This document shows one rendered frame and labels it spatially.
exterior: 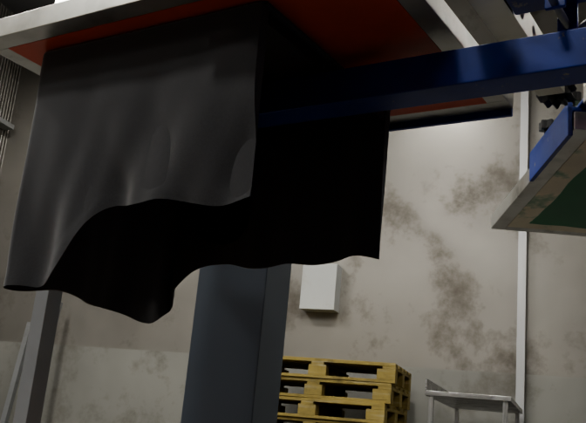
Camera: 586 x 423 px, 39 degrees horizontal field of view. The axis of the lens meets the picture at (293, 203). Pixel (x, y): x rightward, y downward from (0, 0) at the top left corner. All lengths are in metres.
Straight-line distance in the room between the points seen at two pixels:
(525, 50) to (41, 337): 1.14
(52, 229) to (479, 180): 7.43
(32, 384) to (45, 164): 0.56
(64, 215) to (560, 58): 0.80
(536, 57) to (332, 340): 7.40
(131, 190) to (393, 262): 7.30
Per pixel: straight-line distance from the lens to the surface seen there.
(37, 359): 1.84
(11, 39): 1.55
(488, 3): 1.33
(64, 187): 1.41
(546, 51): 1.25
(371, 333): 8.44
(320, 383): 7.30
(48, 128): 1.47
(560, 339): 8.24
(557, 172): 1.94
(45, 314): 1.85
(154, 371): 9.19
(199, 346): 2.04
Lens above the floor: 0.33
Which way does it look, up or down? 16 degrees up
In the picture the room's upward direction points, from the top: 5 degrees clockwise
